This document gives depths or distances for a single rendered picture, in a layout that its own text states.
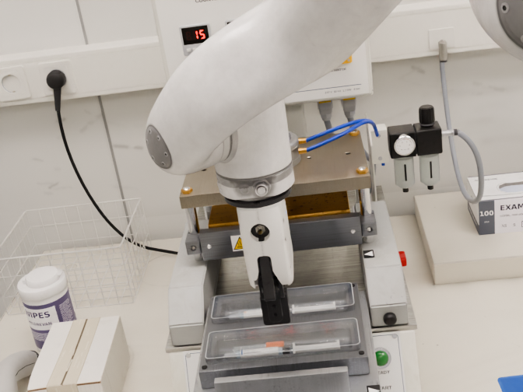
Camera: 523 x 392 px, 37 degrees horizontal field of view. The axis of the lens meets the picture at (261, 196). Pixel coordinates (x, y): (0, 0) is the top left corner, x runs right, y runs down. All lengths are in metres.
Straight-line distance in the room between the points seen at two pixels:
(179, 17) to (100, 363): 0.56
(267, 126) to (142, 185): 1.01
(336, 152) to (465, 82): 0.58
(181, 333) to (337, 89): 0.46
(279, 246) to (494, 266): 0.74
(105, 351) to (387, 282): 0.49
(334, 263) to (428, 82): 0.57
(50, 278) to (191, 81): 0.80
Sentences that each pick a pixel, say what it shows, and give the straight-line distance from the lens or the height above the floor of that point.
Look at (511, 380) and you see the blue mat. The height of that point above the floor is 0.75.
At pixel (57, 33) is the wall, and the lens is 1.72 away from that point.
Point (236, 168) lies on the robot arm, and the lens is 0.81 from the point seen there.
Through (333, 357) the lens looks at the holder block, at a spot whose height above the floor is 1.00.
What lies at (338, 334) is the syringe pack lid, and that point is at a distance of 0.96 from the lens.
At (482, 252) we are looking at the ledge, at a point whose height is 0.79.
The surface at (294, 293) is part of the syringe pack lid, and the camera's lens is 1.04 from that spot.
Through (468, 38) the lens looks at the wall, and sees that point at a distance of 1.63.
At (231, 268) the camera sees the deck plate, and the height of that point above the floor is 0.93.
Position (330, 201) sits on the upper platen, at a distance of 1.15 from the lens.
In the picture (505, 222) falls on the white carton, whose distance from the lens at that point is 1.58.
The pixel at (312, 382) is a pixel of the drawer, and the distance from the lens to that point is 0.90.
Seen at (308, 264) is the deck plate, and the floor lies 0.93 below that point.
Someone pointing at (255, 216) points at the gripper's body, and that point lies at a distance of 0.83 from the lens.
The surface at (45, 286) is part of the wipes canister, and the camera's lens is 1.45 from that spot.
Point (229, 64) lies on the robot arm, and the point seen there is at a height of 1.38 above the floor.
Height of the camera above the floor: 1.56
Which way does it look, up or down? 25 degrees down
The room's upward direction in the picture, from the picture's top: 9 degrees counter-clockwise
